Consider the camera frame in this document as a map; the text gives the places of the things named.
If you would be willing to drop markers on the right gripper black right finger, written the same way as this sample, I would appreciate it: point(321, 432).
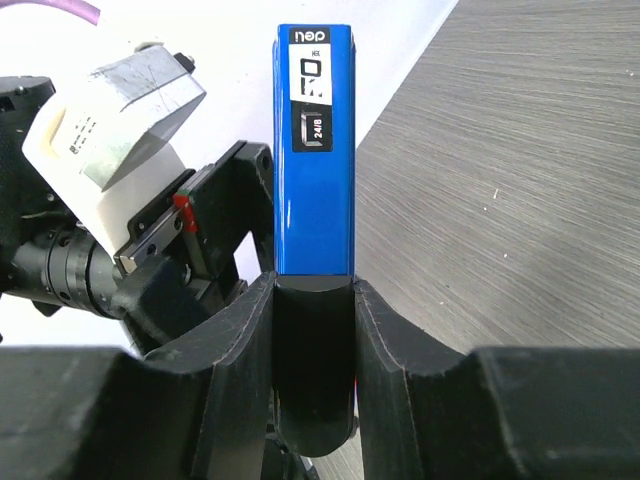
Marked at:
point(429, 412)

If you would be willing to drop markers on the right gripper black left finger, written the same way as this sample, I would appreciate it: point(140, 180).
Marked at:
point(196, 408)

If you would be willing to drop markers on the blue stapler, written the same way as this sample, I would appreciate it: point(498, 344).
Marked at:
point(314, 223)

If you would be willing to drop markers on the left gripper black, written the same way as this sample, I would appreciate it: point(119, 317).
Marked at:
point(185, 270)

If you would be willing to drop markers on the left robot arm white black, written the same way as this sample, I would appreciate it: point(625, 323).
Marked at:
point(47, 255)

